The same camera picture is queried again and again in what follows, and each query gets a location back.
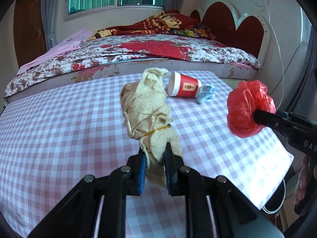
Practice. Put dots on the pink checkered tablecloth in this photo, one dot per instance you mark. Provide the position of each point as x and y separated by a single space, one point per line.
51 140

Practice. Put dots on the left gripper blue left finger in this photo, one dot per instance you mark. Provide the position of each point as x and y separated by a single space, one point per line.
136 181

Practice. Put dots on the red plastic bag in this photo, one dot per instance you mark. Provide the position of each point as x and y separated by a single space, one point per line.
242 102

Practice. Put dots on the bed with floral cover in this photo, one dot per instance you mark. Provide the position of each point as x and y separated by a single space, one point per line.
114 49

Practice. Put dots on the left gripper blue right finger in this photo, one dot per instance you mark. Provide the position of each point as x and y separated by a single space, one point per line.
172 164

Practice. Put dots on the red heart headboard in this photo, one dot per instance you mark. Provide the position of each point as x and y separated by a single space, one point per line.
248 32

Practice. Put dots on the blue face mask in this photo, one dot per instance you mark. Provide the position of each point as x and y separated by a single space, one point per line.
205 93

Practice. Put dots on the person's right hand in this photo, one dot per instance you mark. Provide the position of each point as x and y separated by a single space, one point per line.
303 181

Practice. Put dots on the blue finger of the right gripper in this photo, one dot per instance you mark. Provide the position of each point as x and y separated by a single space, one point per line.
274 121

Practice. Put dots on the brown wooden door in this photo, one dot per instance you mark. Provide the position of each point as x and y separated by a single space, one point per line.
28 31

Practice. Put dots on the red paper cup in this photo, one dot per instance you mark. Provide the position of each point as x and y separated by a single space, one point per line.
181 85

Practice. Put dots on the red patterned blanket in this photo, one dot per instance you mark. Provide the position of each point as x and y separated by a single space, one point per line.
166 23

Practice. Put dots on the gray window curtain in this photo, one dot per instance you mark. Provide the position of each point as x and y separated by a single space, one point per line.
49 10

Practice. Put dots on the beige plastic bag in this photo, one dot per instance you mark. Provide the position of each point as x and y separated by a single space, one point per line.
147 118

